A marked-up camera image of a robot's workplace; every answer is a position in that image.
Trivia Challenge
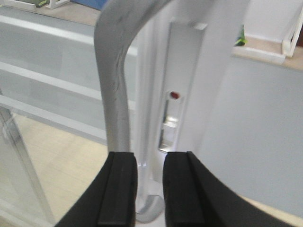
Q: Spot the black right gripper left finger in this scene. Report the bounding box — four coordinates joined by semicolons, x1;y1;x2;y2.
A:
57;152;138;227

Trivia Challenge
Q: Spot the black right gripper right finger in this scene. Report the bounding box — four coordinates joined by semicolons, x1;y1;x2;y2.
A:
162;151;303;227

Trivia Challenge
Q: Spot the white sliding glass door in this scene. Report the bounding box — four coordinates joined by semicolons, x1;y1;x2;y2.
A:
0;0;249;227

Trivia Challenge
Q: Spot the grey metal door handle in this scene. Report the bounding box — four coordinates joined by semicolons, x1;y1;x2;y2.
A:
94;0;167;224

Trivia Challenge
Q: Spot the silver door lock plate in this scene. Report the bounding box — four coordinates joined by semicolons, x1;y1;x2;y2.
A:
158;20;207;153

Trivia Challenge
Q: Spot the light wooden platform board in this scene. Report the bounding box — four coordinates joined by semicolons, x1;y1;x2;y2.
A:
14;7;303;227

